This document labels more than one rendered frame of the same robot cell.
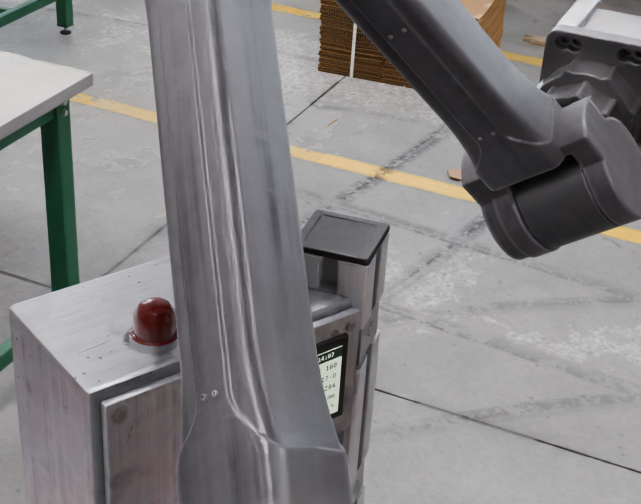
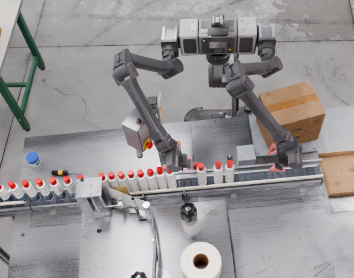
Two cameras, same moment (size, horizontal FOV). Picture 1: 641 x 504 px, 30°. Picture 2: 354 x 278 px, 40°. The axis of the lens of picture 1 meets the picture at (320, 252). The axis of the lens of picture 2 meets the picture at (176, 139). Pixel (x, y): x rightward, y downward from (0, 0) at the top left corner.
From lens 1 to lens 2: 175 cm
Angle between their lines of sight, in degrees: 28
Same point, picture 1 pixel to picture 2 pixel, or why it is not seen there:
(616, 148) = (177, 63)
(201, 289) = (147, 121)
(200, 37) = (136, 96)
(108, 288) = (130, 117)
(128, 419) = (141, 131)
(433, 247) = not seen: outside the picture
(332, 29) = not seen: outside the picture
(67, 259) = (33, 45)
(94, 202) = not seen: hidden behind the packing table
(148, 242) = (40, 21)
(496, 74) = (159, 64)
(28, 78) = (6, 6)
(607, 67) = (170, 45)
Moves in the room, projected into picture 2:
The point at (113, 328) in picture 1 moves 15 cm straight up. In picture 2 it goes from (134, 122) to (128, 103)
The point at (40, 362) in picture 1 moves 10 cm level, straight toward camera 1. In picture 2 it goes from (128, 128) to (139, 143)
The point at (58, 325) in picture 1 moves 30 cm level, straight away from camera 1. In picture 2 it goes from (128, 124) to (97, 85)
